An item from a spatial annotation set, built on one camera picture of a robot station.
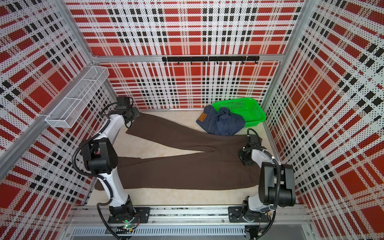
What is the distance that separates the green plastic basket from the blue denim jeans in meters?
0.04

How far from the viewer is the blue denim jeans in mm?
984

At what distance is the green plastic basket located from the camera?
44.6 inches
